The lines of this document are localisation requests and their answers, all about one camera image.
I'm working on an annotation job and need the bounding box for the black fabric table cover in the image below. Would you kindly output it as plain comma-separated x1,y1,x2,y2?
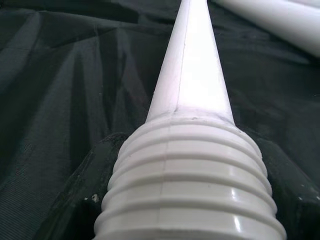
0,0,320,240

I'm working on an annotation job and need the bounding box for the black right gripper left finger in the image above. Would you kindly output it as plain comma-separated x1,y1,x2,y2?
46,133,131,240

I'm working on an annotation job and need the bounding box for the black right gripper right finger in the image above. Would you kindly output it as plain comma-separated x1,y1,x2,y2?
249,141,320,240

